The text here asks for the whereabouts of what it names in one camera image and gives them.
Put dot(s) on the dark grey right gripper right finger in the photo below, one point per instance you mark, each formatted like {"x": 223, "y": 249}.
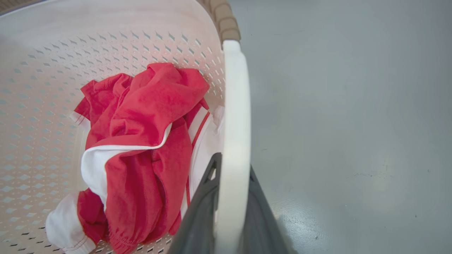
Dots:
{"x": 259, "y": 225}

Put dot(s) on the white perforated plastic laundry basket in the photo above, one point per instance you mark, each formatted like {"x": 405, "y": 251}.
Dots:
{"x": 106, "y": 42}

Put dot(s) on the red and white garment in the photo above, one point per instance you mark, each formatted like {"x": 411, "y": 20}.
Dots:
{"x": 141, "y": 141}

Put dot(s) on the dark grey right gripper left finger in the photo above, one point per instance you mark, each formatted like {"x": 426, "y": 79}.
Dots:
{"x": 197, "y": 218}

